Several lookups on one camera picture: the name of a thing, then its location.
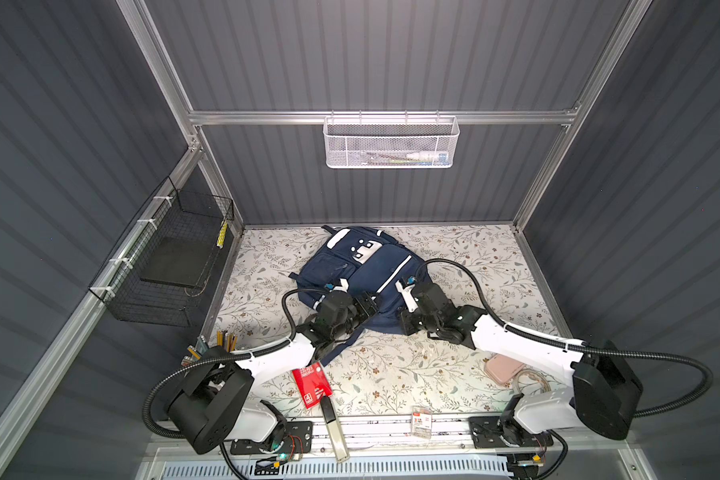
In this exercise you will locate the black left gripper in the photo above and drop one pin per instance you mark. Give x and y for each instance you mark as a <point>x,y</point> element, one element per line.
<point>364,311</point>

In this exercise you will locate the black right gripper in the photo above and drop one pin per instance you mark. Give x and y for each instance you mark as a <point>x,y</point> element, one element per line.
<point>405,324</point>

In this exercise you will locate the navy blue student backpack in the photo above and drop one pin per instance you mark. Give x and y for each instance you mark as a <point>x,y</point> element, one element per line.
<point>359,259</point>

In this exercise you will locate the red notebook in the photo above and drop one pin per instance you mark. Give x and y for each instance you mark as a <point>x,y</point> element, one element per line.
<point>312,384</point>

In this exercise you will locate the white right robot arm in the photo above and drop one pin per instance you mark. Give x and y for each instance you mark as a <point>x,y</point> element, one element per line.
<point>600,390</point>

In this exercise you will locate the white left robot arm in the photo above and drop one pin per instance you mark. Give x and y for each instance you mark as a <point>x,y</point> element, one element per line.
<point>203,402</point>

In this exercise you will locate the pink pouch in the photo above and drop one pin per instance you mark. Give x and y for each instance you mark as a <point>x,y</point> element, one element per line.
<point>502,369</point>

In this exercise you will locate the small clear packet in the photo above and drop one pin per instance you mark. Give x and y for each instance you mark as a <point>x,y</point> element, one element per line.
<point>421,422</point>

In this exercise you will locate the pink cup with pencils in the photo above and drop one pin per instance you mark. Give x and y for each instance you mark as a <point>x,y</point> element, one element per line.
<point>223,339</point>

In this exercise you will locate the black silver stapler tool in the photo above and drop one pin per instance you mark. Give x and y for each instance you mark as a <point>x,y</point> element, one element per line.
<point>334,430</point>

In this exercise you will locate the white tube in basket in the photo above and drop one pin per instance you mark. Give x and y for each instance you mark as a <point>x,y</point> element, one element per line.
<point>431,157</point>

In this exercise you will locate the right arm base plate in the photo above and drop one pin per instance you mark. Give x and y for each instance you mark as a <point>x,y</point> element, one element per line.
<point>491,431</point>

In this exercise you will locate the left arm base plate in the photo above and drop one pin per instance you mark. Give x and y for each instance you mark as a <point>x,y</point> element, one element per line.
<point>297,439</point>

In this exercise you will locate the white wire mesh basket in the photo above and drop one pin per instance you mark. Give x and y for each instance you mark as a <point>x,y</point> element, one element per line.
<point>383,141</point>

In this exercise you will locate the black wire wall basket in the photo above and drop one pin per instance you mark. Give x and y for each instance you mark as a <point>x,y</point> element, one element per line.
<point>169,268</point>

